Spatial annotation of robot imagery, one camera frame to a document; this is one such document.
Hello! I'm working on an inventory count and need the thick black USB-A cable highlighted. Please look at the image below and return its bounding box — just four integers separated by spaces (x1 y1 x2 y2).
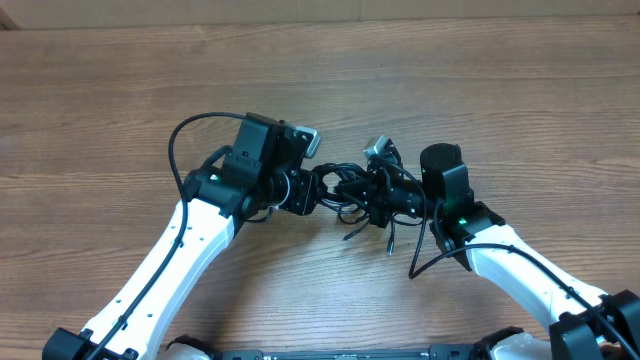
312 162 371 211

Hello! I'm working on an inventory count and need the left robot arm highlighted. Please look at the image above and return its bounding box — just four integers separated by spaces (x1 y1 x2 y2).
42 113 321 359

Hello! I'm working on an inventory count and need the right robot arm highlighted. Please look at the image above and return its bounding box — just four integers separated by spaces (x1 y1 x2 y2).
333 140 639 359

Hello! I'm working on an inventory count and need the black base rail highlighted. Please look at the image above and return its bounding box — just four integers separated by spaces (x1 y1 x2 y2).
164 327 566 360

